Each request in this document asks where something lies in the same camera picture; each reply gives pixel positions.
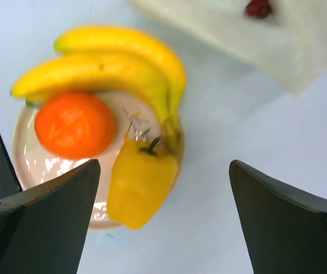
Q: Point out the pink ceramic plate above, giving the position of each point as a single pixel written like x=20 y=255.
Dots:
x=34 y=164

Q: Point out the yellow fake banana bunch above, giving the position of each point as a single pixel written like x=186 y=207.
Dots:
x=98 y=58

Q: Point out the yellow fake bell pepper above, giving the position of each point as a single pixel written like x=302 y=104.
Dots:
x=141 y=178

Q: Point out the fake dark grapes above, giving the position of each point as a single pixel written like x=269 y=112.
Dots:
x=259 y=9

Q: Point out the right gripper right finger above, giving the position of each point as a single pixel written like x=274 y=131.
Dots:
x=285 y=228

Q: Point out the orange fake fruit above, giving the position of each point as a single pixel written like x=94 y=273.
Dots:
x=75 y=125

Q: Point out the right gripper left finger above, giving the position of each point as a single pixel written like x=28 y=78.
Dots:
x=43 y=229

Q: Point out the pale green plastic bag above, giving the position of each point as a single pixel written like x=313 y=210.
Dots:
x=290 y=44

